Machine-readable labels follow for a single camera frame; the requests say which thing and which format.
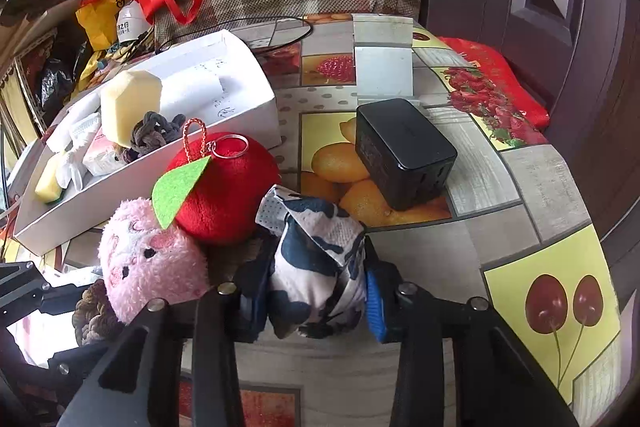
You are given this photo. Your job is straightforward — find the cow print cloth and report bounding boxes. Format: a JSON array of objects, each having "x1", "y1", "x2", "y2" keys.
[{"x1": 256, "y1": 185, "x2": 367, "y2": 339}]

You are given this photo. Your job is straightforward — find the beige braided rope knot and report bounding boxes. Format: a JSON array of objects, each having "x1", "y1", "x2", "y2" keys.
[{"x1": 72, "y1": 279, "x2": 125, "y2": 347}]

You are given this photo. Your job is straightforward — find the red plush apple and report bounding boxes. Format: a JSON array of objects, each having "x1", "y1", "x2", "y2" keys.
[{"x1": 151, "y1": 118, "x2": 281, "y2": 247}]

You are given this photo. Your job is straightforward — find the yellow green dish sponge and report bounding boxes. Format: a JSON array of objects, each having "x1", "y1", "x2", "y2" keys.
[{"x1": 35, "y1": 153, "x2": 64, "y2": 204}]

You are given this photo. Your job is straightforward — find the pink plush pig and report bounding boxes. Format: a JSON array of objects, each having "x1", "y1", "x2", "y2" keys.
[{"x1": 98, "y1": 198, "x2": 210, "y2": 324}]

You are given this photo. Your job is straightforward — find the white towel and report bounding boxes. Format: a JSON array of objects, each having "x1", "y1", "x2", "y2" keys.
[{"x1": 54, "y1": 147, "x2": 87, "y2": 191}]

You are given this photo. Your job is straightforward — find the blue grey knotted rope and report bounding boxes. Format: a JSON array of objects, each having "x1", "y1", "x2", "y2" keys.
[{"x1": 113, "y1": 109, "x2": 188, "y2": 164}]

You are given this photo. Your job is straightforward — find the cream yellow sponge block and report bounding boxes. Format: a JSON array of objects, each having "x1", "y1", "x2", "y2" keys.
[{"x1": 100, "y1": 70, "x2": 162, "y2": 147}]

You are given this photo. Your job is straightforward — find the pink tissue pack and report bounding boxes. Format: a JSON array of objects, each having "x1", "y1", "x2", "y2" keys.
[{"x1": 82, "y1": 129, "x2": 126, "y2": 176}]

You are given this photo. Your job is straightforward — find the white foam sheet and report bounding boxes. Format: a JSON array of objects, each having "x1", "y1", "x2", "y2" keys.
[{"x1": 70, "y1": 112, "x2": 101, "y2": 148}]

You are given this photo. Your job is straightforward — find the black power adapter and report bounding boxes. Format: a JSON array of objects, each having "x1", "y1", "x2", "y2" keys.
[{"x1": 355, "y1": 98, "x2": 458, "y2": 211}]

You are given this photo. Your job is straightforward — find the white cardboard box tray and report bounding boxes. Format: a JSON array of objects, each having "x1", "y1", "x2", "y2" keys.
[{"x1": 14, "y1": 30, "x2": 281, "y2": 256}]

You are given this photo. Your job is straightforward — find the grey metal phone stand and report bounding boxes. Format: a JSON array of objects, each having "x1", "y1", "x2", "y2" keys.
[{"x1": 352, "y1": 13, "x2": 414, "y2": 100}]

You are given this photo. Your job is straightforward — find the yellow plastic bag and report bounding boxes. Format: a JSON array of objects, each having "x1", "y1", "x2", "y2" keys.
[{"x1": 75, "y1": 0, "x2": 129, "y2": 51}]

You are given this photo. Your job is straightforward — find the white helmet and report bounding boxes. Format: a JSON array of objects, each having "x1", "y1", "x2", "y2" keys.
[{"x1": 116, "y1": 0, "x2": 151, "y2": 44}]

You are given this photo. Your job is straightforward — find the black cable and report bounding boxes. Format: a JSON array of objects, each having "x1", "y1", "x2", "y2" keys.
[{"x1": 154, "y1": 15, "x2": 315, "y2": 56}]

